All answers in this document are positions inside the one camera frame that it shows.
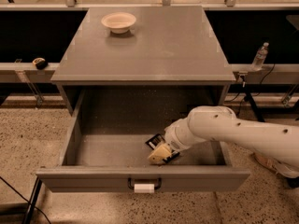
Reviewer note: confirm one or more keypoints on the white paper bowl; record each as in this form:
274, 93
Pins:
119, 22

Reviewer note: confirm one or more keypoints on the black stand leg right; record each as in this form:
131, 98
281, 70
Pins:
250, 99

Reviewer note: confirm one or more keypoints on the black drawer handle white grip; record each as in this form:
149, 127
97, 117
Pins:
144, 186

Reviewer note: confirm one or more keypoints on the grey drawer cabinet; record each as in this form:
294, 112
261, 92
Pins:
167, 45

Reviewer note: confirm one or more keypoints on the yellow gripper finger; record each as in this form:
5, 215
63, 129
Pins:
161, 152

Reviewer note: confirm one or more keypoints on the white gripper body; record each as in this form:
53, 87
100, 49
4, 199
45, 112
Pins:
172, 139

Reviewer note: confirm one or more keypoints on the tan shoe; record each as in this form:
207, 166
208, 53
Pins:
265, 162

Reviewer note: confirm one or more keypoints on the black tripod leg left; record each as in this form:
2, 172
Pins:
31, 206

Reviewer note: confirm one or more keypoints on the black rxbar chocolate bar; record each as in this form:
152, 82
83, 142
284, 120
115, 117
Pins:
155, 141

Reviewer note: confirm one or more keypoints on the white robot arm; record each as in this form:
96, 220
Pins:
276, 145

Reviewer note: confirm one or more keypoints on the clear plastic water bottle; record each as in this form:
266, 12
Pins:
260, 57

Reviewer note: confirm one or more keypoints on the open grey top drawer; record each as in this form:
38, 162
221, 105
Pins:
105, 144

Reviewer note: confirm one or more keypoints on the grey metal rail shelf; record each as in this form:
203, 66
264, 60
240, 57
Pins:
9, 72

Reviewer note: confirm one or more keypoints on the black yellow tape measure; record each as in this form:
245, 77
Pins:
40, 63

